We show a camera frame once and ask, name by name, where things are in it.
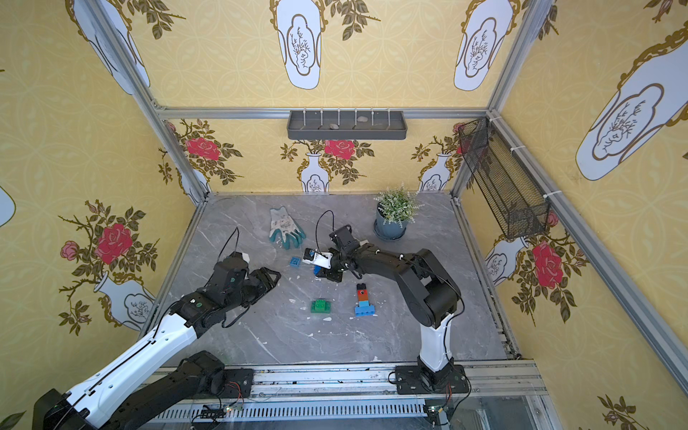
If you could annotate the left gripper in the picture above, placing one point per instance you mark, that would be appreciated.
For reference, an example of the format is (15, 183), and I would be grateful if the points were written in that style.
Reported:
(257, 278)

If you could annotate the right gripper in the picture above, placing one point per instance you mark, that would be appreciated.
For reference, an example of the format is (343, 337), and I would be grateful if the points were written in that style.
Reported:
(339, 255)

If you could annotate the green 2x4 brick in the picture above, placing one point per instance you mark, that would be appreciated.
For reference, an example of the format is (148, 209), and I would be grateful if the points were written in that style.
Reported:
(316, 311)

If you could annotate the light blue 2x4 brick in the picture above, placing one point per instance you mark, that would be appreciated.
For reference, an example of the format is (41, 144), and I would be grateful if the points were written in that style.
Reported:
(364, 310)

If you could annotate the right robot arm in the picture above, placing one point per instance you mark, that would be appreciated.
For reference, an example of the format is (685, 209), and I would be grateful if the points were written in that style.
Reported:
(430, 293)

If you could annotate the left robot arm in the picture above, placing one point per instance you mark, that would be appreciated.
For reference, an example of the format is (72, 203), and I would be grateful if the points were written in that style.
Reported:
(116, 397)

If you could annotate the potted plant grey pot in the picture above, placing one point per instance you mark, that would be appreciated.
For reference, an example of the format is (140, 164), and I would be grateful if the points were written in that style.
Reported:
(396, 208)

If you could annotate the green white work glove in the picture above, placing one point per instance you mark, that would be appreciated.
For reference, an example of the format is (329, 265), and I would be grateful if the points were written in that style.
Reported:
(285, 230)

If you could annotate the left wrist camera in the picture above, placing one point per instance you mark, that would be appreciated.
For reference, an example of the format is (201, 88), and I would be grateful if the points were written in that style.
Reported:
(244, 256)

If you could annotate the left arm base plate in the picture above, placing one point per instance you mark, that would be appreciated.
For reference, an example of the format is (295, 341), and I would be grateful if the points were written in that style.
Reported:
(224, 383)

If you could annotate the grey wall shelf tray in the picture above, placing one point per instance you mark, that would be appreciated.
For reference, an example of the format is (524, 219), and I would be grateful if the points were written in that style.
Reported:
(347, 124)

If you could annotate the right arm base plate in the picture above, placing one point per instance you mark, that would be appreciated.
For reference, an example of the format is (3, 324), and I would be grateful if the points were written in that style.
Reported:
(418, 379)

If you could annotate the black wire mesh basket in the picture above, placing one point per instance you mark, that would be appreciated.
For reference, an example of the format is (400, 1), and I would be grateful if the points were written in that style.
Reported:
(517, 203)

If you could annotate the aluminium front rail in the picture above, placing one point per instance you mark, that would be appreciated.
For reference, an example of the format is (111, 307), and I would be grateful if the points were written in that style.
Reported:
(368, 391)

